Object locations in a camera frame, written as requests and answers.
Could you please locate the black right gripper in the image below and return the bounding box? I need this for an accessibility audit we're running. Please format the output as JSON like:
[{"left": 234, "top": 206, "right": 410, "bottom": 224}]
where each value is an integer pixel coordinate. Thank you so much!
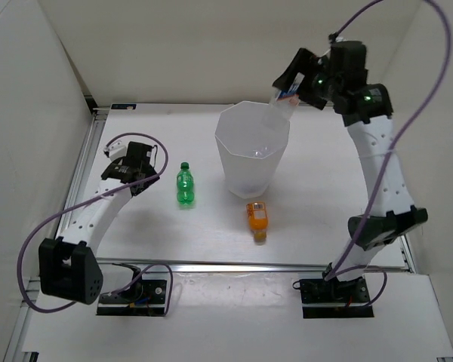
[{"left": 272, "top": 48, "right": 342, "bottom": 111}]

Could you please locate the clear bottle white orange label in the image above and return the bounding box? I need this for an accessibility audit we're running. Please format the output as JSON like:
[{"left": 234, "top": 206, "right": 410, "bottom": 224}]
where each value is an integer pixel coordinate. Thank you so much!
[{"left": 261, "top": 73, "right": 304, "bottom": 130}]

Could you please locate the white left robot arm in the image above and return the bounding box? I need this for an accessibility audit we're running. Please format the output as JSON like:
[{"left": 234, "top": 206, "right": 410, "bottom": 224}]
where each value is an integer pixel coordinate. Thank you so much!
[{"left": 39, "top": 142, "right": 158, "bottom": 305}]

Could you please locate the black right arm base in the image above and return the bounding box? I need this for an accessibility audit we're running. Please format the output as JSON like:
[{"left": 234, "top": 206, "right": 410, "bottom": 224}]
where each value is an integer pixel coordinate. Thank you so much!
[{"left": 292, "top": 277, "right": 374, "bottom": 319}]

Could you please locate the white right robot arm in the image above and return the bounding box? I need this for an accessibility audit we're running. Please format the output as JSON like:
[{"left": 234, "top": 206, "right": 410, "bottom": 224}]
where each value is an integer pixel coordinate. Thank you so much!
[{"left": 146, "top": 41, "right": 427, "bottom": 302}]

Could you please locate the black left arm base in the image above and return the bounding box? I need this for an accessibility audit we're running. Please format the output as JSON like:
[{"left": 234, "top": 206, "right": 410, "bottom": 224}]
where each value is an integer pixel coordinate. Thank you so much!
[{"left": 96, "top": 277, "right": 170, "bottom": 317}]

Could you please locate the white plastic bin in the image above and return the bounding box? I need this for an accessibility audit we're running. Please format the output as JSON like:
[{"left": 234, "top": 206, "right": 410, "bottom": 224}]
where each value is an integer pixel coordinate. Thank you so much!
[{"left": 214, "top": 101, "right": 290, "bottom": 199}]

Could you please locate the green plastic soda bottle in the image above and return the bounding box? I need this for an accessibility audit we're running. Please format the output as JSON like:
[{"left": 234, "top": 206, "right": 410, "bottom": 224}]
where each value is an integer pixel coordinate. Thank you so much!
[{"left": 176, "top": 162, "right": 195, "bottom": 206}]

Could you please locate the blue label sticker left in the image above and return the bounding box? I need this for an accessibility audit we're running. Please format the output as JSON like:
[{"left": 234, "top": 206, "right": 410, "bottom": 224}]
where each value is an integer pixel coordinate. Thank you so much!
[{"left": 110, "top": 103, "right": 137, "bottom": 110}]

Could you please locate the orange juice bottle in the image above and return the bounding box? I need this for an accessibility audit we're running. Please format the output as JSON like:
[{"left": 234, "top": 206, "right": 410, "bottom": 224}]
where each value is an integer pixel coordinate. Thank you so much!
[{"left": 246, "top": 201, "right": 269, "bottom": 243}]

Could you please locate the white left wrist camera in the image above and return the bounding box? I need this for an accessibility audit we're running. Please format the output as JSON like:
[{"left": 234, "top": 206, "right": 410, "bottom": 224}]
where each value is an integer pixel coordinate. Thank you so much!
[{"left": 103, "top": 140, "right": 128, "bottom": 161}]

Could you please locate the aluminium table rail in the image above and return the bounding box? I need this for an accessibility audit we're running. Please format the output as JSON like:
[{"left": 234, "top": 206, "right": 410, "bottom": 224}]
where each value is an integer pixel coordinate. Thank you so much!
[{"left": 41, "top": 105, "right": 416, "bottom": 276}]

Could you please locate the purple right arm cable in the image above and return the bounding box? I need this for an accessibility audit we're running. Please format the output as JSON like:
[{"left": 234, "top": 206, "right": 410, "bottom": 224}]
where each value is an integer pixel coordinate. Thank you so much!
[{"left": 292, "top": 0, "right": 453, "bottom": 312}]

